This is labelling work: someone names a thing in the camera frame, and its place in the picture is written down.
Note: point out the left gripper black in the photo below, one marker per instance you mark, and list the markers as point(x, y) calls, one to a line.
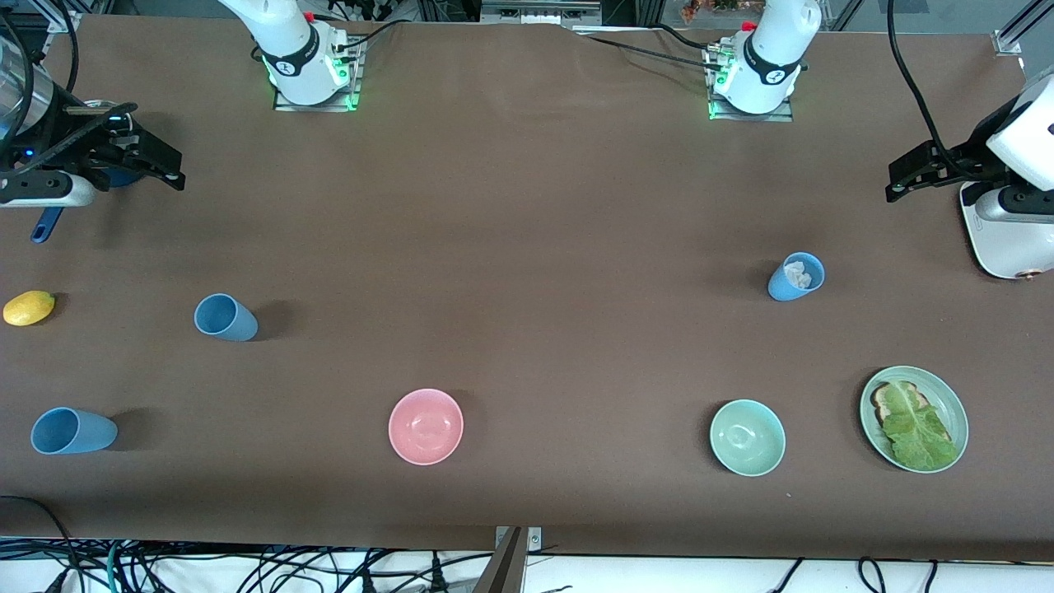
point(967, 156)

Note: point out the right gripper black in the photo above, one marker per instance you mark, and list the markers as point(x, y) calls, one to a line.
point(67, 142)

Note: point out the blue cup with paper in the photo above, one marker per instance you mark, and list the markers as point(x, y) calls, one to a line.
point(782, 287)

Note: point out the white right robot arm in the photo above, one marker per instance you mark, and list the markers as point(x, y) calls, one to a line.
point(296, 58)

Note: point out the white toaster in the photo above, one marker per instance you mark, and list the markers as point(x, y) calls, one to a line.
point(1005, 247)

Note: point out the dark blue saucepan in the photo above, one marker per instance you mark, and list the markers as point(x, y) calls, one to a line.
point(45, 226)

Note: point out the crumpled white paper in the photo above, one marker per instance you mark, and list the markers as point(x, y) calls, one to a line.
point(797, 274)

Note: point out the yellow lemon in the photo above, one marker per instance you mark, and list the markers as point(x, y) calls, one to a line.
point(27, 309)

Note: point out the toast slice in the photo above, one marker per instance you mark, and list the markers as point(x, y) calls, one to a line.
point(883, 402)

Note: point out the green plate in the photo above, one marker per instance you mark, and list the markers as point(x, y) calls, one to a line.
point(949, 403)

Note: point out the green lettuce leaf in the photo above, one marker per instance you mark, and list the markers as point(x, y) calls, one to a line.
point(918, 432)

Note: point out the orange dried plant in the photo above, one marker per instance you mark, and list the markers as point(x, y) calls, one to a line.
point(700, 8)

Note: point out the mint green bowl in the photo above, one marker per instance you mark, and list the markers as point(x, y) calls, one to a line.
point(748, 437)

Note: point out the pink bowl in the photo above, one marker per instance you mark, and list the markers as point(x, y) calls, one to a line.
point(426, 427)

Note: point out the grey power strip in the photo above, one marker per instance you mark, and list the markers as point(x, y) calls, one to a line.
point(539, 12)

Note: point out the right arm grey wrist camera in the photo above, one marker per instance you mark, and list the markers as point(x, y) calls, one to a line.
point(49, 191)

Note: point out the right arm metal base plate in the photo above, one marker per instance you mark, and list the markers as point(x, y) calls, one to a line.
point(284, 103)

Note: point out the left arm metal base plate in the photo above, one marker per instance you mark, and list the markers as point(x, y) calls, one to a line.
point(782, 115)

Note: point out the aluminium frame corner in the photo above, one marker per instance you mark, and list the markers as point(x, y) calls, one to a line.
point(62, 16)
point(1009, 41)

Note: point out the silver table bracket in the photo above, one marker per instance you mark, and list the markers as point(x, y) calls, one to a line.
point(535, 539)

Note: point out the grey camera pole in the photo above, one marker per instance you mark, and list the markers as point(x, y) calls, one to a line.
point(504, 572)

